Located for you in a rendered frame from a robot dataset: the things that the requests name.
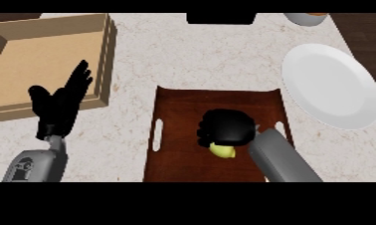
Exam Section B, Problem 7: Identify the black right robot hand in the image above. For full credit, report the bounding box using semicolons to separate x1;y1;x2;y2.
194;109;259;148

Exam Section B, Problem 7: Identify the light wooden box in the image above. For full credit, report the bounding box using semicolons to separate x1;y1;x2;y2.
0;13;119;122

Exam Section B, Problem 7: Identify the black appliance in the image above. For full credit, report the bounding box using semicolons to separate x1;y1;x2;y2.
185;12;258;26

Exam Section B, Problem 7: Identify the white plate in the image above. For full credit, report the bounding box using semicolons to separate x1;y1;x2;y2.
280;43;376;130

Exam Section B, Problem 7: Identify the dark brown wooden tray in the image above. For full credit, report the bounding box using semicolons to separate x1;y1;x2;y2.
141;85;296;183

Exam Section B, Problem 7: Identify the grey bowl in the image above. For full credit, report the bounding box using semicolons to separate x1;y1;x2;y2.
283;12;328;28

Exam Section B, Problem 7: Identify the yellow lemon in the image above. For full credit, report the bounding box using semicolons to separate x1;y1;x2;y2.
207;141;237;159

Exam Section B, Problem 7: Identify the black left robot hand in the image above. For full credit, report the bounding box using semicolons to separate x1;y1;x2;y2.
26;59;94;141

